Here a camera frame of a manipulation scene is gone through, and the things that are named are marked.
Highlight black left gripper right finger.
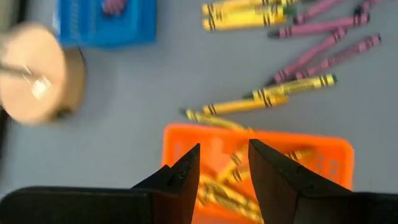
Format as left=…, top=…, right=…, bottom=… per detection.
left=248, top=138, right=398, bottom=224

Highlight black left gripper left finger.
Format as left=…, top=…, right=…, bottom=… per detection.
left=0, top=142, right=201, bottom=224

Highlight yellow crayon orange tip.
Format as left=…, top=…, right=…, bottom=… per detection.
left=201, top=0, right=301, bottom=11
left=201, top=95, right=289, bottom=116
left=229, top=144, right=250, bottom=167
left=201, top=14, right=287, bottom=32
left=281, top=148, right=315, bottom=162
left=217, top=166, right=251, bottom=187

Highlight yellow crayons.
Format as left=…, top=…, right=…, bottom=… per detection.
left=198, top=179, right=265, bottom=224

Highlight orange plastic basket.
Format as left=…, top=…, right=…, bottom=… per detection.
left=160, top=123, right=356, bottom=224

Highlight round wooden lamp base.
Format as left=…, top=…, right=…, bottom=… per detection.
left=0, top=21, right=88, bottom=126

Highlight metal lamp pole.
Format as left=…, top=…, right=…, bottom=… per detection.
left=0, top=62, right=38, bottom=82

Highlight blue plastic basket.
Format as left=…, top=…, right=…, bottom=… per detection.
left=52, top=0, right=158, bottom=50

